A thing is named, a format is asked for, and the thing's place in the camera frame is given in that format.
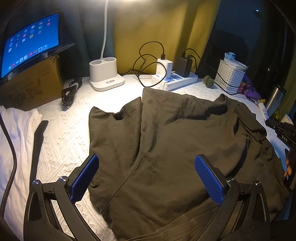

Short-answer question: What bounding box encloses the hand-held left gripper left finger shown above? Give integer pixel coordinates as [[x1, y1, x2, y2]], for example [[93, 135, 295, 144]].
[[24, 154, 100, 241]]

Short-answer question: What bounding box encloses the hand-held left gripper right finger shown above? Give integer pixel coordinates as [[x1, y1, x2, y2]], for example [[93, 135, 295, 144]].
[[195, 154, 271, 241]]

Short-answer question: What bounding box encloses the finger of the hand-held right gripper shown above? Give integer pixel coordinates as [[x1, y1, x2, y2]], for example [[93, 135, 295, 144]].
[[265, 118, 296, 151]]

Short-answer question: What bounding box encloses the olive green t-shirt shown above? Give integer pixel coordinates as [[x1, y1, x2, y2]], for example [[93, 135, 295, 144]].
[[88, 88, 290, 241]]

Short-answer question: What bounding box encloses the person's right hand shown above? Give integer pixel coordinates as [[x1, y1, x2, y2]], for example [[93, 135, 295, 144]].
[[284, 149, 296, 183]]

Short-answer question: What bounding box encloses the white tube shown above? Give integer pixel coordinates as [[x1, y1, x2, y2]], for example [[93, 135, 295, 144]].
[[257, 102, 270, 121]]

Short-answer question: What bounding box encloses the steel tumbler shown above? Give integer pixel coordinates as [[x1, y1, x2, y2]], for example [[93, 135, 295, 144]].
[[265, 85, 287, 112]]

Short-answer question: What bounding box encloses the white cloth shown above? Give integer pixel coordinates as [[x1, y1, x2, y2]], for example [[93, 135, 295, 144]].
[[0, 105, 43, 223]]

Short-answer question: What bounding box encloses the white plastic basket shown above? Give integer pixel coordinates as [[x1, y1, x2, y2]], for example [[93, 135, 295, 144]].
[[214, 59, 245, 93]]

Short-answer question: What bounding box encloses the small green mossy lump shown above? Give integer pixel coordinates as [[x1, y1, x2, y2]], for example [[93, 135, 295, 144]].
[[202, 76, 215, 88]]

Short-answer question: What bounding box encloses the pack of face masks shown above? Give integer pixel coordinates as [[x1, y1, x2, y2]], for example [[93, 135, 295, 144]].
[[223, 52, 249, 70]]

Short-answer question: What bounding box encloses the white power strip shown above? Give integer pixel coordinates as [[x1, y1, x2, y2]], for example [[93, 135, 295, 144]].
[[151, 72, 199, 91]]

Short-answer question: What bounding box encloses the white gooseneck desk lamp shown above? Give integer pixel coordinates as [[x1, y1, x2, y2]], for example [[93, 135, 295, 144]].
[[89, 0, 151, 91]]

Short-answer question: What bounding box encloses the brown cardboard box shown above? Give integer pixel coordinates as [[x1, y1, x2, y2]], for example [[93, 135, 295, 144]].
[[0, 54, 65, 112]]

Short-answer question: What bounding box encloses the black charger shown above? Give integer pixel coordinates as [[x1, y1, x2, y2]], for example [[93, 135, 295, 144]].
[[176, 56, 193, 77]]

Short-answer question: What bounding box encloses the white charger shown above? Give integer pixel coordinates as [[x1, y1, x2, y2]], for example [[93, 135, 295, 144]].
[[155, 58, 173, 80]]

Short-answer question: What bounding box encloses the black power adapter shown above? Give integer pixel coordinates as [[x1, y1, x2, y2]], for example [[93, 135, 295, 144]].
[[181, 48, 204, 70]]

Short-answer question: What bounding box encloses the tablet with blue screen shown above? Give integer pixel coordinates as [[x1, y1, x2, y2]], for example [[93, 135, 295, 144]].
[[0, 13, 75, 80]]

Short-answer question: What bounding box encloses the dark curtain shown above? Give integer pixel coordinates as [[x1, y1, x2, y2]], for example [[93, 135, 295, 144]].
[[75, 0, 116, 78]]

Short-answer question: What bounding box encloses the yellow curtain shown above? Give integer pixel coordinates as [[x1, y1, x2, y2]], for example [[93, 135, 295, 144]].
[[113, 0, 220, 75]]

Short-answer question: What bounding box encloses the black strap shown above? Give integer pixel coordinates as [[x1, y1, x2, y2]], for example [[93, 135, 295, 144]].
[[32, 120, 49, 181]]

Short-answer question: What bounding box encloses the black braided cable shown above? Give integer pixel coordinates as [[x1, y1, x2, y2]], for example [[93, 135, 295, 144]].
[[0, 113, 18, 216]]

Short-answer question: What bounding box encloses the black bundled cable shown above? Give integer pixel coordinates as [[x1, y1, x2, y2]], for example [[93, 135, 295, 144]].
[[61, 77, 83, 109]]

